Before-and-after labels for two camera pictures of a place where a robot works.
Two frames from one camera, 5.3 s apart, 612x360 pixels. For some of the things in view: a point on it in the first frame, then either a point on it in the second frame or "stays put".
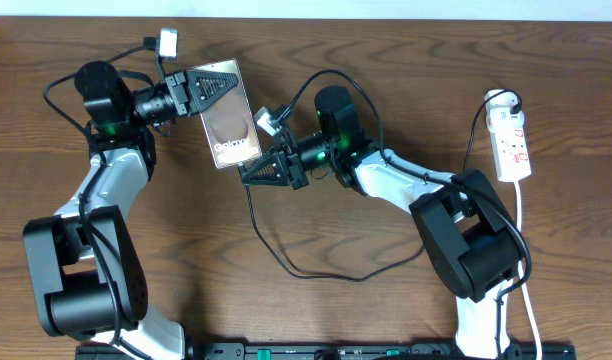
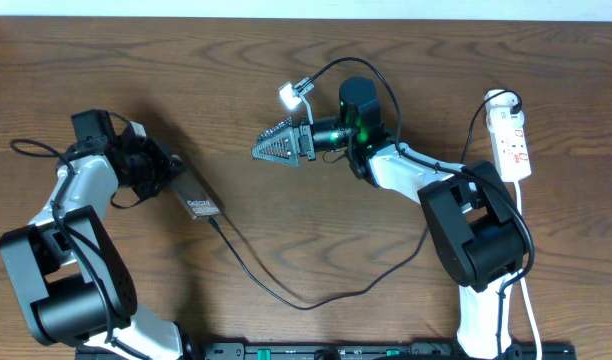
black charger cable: (398, 263) to (316, 307)
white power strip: (508, 136) stays put
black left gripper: (178, 88) to (165, 164)
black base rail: (338, 351) stays put
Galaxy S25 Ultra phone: (229, 122) to (194, 195)
